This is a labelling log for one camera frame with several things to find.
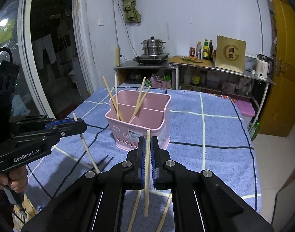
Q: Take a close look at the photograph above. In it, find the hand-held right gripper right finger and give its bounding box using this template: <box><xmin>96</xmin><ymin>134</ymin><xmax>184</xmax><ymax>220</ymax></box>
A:
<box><xmin>151</xmin><ymin>136</ymin><xmax>275</xmax><ymax>232</ymax></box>

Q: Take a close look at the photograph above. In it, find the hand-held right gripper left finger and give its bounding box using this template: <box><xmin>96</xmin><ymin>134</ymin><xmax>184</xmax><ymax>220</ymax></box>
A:
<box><xmin>21</xmin><ymin>136</ymin><xmax>146</xmax><ymax>232</ymax></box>

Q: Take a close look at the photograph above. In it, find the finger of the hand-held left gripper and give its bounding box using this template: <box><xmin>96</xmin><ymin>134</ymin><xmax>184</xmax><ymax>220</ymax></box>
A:
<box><xmin>9</xmin><ymin>115</ymin><xmax>77</xmax><ymax>132</ymax></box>
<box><xmin>14</xmin><ymin>120</ymin><xmax>88</xmax><ymax>154</ymax></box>

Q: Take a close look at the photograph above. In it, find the black chopstick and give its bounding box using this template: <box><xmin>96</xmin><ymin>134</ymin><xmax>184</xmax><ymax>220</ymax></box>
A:
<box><xmin>99</xmin><ymin>157</ymin><xmax>114</xmax><ymax>173</ymax></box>
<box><xmin>92</xmin><ymin>156</ymin><xmax>109</xmax><ymax>171</ymax></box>

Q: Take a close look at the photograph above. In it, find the pink plastic basket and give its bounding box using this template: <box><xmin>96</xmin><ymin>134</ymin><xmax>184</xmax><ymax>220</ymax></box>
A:
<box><xmin>105</xmin><ymin>89</ymin><xmax>172</xmax><ymax>150</ymax></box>

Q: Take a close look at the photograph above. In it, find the person's left hand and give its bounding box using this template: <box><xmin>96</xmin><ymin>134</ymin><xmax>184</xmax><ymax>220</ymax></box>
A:
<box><xmin>0</xmin><ymin>167</ymin><xmax>29</xmax><ymax>194</ymax></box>

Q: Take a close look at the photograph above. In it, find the blue checked tablecloth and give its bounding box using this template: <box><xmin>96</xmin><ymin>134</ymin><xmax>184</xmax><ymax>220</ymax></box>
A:
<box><xmin>26</xmin><ymin>82</ymin><xmax>262</xmax><ymax>232</ymax></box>

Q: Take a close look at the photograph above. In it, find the white hanging garment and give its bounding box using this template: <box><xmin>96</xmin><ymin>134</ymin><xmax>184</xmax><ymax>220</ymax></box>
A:
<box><xmin>32</xmin><ymin>34</ymin><xmax>58</xmax><ymax>79</ymax></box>

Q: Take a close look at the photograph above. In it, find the small pink basket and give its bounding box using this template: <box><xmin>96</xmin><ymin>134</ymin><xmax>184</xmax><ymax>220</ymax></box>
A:
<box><xmin>150</xmin><ymin>76</ymin><xmax>172</xmax><ymax>89</ymax></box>

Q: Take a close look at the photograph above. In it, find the steel stove table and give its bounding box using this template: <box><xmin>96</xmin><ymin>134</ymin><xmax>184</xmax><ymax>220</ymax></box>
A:
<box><xmin>114</xmin><ymin>60</ymin><xmax>178</xmax><ymax>90</ymax></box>

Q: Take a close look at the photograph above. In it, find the black induction cooker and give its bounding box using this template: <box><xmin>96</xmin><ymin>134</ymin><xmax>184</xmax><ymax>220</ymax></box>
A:
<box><xmin>134</xmin><ymin>53</ymin><xmax>170</xmax><ymax>66</ymax></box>

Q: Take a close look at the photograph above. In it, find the green plastic bottle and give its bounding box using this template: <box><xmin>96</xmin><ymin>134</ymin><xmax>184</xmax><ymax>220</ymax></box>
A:
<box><xmin>249</xmin><ymin>123</ymin><xmax>260</xmax><ymax>141</ymax></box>

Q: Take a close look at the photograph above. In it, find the wooden cutting board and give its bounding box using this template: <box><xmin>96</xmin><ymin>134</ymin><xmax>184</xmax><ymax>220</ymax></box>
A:
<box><xmin>167</xmin><ymin>56</ymin><xmax>214</xmax><ymax>67</ymax></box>

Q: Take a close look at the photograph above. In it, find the pink storage box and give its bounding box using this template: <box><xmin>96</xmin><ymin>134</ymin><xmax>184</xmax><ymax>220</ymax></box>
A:
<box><xmin>234</xmin><ymin>100</ymin><xmax>256</xmax><ymax>117</ymax></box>

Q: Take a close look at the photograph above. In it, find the stainless steel steamer pot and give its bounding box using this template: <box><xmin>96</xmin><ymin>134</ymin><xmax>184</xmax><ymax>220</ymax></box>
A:
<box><xmin>141</xmin><ymin>36</ymin><xmax>166</xmax><ymax>56</ymax></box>

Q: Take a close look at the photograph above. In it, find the yellow label bottle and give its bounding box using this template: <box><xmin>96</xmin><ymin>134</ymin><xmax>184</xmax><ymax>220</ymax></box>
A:
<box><xmin>202</xmin><ymin>39</ymin><xmax>209</xmax><ymax>60</ymax></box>

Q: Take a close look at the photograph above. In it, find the knotted green curtain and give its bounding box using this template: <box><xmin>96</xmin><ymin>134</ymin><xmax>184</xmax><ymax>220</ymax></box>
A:
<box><xmin>115</xmin><ymin>0</ymin><xmax>142</xmax><ymax>23</ymax></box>

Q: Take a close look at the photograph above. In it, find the tan square box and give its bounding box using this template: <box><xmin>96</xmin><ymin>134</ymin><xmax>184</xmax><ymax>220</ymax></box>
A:
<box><xmin>214</xmin><ymin>35</ymin><xmax>246</xmax><ymax>74</ymax></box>

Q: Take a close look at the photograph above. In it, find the steel shelf counter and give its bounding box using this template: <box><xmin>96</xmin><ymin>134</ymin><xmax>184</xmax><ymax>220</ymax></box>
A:
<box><xmin>167</xmin><ymin>55</ymin><xmax>276</xmax><ymax>126</ymax></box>

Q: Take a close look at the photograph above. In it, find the white electric kettle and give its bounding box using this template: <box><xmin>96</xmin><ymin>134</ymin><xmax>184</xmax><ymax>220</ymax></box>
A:
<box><xmin>255</xmin><ymin>53</ymin><xmax>275</xmax><ymax>80</ymax></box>

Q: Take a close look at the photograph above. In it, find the yellow wooden door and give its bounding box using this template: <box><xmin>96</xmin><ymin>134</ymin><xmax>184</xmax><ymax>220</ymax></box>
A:
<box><xmin>264</xmin><ymin>0</ymin><xmax>295</xmax><ymax>138</ymax></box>

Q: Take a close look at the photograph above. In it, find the white sliding door frame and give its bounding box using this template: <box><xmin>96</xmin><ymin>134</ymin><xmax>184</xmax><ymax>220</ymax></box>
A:
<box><xmin>16</xmin><ymin>0</ymin><xmax>96</xmax><ymax>126</ymax></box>

